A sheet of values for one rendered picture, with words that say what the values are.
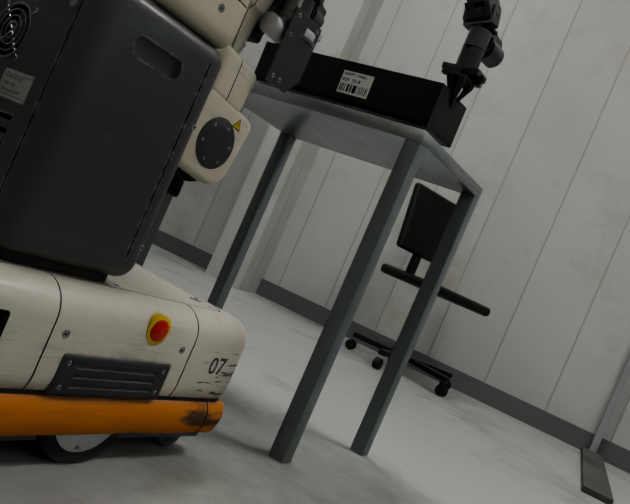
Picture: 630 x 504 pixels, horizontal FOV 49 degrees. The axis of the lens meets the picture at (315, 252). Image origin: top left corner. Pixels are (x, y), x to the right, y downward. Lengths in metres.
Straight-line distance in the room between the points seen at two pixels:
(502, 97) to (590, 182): 0.82
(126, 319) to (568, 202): 3.87
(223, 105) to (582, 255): 3.52
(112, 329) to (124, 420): 0.18
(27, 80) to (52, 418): 0.47
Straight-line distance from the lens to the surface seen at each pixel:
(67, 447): 1.16
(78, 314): 1.03
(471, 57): 1.79
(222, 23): 1.11
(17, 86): 1.04
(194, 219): 5.45
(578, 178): 4.72
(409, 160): 1.54
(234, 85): 1.38
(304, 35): 1.49
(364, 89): 1.80
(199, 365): 1.26
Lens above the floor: 0.46
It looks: level
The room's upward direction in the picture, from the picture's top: 24 degrees clockwise
